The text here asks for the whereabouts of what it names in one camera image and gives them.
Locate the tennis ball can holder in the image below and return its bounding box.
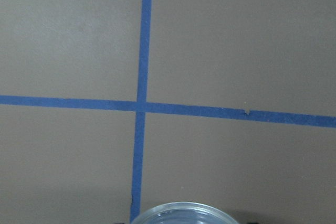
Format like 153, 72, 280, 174
132, 202, 238, 224

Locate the brown paper table cover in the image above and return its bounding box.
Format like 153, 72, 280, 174
1, 0, 335, 223

